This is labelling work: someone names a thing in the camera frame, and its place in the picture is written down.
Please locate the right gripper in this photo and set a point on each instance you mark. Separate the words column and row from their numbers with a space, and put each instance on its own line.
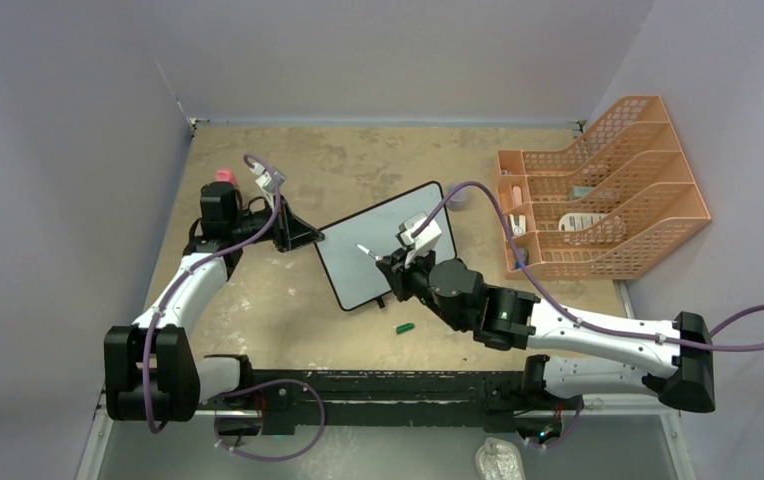
column 398, row 275

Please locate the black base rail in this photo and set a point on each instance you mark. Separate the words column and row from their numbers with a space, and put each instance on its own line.
column 489, row 400

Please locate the white label card in organizer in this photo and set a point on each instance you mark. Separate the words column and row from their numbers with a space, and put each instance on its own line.
column 572, row 222

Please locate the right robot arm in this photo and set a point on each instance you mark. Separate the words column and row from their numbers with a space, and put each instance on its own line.
column 587, row 352

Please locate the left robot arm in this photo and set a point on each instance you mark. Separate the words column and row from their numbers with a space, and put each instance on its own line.
column 151, row 374

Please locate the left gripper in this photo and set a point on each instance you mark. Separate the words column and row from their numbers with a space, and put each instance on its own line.
column 289, row 232

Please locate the green marker cap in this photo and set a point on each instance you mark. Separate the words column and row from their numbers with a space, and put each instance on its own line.
column 403, row 328

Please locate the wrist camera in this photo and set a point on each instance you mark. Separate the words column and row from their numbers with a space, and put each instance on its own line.
column 268, row 183
column 418, row 236

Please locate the orange plastic file organizer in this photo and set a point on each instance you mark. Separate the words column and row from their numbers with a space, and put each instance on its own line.
column 630, row 165

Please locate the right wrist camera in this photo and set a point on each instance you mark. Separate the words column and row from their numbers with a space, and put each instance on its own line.
column 418, row 236

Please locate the small whiteboard black frame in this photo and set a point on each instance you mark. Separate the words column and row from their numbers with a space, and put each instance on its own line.
column 352, row 274

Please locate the white stapler in organizer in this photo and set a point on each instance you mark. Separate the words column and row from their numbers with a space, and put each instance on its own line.
column 518, row 224

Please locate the clear jar of paperclips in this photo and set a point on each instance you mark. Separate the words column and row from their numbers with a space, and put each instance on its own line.
column 456, row 198

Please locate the pink cap bottle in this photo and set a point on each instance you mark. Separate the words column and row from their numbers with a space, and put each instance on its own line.
column 226, row 175

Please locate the green whiteboard marker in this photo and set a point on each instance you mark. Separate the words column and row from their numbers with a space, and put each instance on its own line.
column 365, row 250

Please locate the aluminium frame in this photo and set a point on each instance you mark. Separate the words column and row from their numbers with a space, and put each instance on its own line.
column 619, row 436

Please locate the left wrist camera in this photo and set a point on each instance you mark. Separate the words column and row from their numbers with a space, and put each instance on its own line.
column 268, row 183

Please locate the clear plastic bag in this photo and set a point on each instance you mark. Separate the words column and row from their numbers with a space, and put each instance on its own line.
column 498, row 459

